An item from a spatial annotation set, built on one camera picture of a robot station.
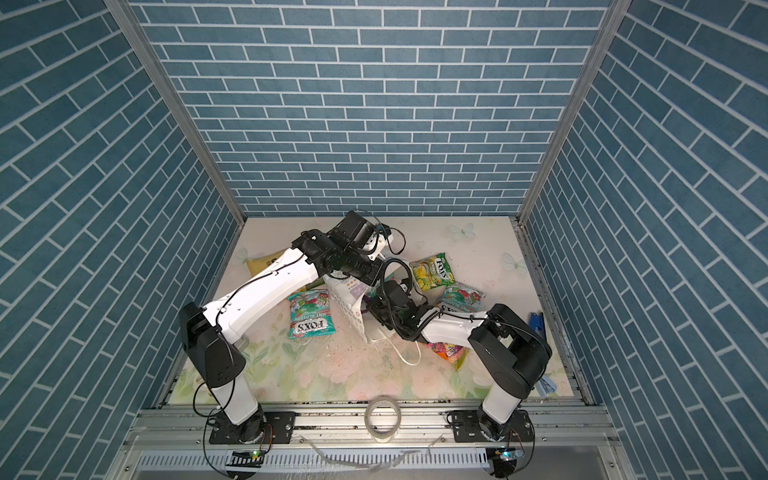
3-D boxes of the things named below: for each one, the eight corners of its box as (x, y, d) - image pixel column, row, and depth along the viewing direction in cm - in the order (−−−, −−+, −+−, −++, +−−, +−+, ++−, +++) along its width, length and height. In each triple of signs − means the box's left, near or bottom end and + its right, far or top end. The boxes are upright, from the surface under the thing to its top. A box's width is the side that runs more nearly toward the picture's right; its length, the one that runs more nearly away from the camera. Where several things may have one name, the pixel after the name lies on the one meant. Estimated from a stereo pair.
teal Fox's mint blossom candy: (438, 304, 99) (440, 297, 96) (447, 285, 104) (449, 278, 101) (474, 320, 95) (477, 314, 92) (482, 300, 100) (485, 293, 97)
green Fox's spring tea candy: (420, 293, 100) (421, 287, 98) (409, 267, 108) (410, 261, 105) (456, 284, 103) (457, 278, 100) (443, 259, 110) (444, 252, 107)
